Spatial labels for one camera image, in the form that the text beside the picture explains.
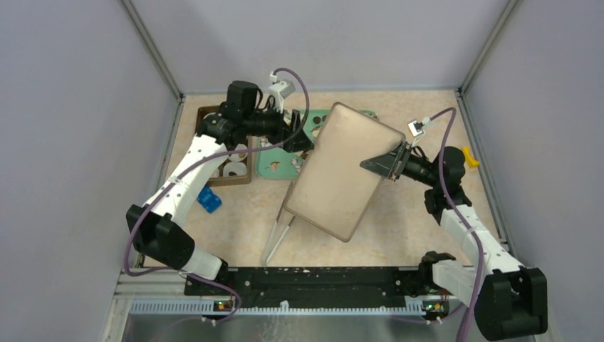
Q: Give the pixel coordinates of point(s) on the brown chocolate box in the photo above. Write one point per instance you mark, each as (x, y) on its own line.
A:
(235, 170)

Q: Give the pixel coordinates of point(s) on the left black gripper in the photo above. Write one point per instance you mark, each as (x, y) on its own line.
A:
(299, 143)

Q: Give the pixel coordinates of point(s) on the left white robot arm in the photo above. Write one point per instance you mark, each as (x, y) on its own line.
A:
(156, 227)

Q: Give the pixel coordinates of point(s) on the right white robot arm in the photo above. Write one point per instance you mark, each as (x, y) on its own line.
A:
(502, 296)

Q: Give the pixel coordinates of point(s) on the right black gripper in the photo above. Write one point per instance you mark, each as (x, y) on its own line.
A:
(387, 164)

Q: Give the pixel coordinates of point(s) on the yellow block near wall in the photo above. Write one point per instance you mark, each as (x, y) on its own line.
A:
(469, 159)

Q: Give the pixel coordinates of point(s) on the blue small block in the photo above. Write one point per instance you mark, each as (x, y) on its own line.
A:
(209, 200)

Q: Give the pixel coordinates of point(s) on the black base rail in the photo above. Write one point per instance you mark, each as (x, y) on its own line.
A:
(353, 287)

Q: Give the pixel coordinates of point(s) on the green floral tray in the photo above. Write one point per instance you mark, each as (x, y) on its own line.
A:
(277, 164)

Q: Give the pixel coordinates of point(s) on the brown box lid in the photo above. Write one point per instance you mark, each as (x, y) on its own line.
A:
(332, 191)

